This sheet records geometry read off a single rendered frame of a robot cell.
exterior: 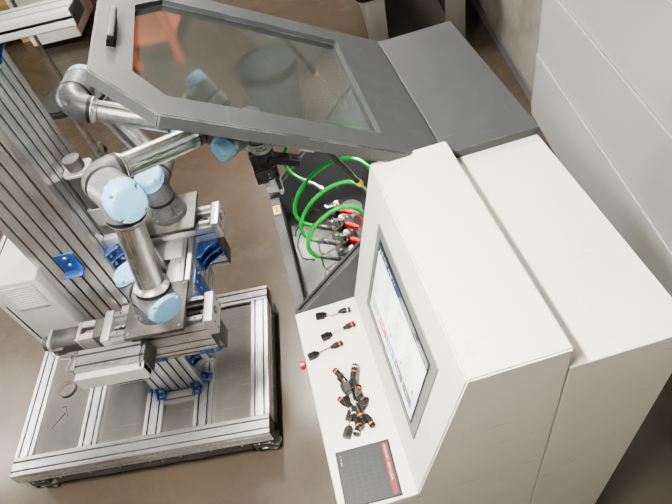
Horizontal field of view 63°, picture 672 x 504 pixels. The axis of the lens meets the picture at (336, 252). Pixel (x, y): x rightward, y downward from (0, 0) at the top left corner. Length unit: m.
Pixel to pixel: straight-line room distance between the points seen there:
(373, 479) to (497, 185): 0.88
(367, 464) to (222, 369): 1.37
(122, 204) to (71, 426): 1.74
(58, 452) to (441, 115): 2.33
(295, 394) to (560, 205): 1.84
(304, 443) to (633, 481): 1.44
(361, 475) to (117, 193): 1.02
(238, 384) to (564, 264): 1.84
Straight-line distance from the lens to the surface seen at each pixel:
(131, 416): 2.97
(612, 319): 1.32
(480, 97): 1.82
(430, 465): 1.47
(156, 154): 1.78
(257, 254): 3.55
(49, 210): 2.00
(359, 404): 1.73
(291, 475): 2.77
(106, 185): 1.60
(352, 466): 1.67
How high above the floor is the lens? 2.55
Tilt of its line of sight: 48 degrees down
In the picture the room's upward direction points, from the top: 16 degrees counter-clockwise
